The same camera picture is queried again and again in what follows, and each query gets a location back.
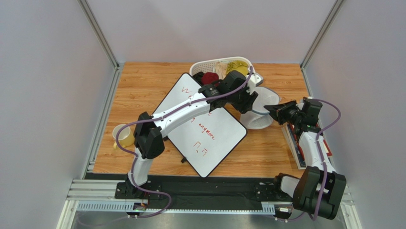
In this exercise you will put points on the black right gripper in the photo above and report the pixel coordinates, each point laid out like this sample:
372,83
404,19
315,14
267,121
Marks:
282,113

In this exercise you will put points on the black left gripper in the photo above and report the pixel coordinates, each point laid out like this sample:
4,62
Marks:
247,105

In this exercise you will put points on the white mesh laundry bag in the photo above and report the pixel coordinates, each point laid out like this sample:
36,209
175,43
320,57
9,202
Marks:
258,117

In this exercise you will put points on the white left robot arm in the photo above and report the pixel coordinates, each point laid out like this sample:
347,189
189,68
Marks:
236,89

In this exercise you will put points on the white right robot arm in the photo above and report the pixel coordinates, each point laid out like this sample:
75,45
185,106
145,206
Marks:
319,191

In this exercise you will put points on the beige bra in basket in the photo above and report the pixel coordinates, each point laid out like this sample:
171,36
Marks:
221,69

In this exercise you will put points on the white plastic laundry basket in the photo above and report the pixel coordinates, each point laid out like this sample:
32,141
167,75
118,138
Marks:
208,66

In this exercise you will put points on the yellow garment in basket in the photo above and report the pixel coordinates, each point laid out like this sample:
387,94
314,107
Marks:
238,65

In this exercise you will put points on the red garment in basket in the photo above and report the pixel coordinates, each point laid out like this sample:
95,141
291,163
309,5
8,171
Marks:
210,78

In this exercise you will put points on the white whiteboard with red writing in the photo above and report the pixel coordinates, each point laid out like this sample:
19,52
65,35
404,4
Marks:
206,140

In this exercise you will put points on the red hardcover book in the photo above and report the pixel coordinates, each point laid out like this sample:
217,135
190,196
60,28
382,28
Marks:
326,147

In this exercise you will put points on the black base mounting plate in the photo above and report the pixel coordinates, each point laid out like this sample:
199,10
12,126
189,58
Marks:
209,193

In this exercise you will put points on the yellow mug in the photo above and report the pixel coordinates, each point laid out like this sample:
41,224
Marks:
126,137

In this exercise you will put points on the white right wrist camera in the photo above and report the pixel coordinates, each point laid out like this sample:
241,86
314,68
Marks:
303,101

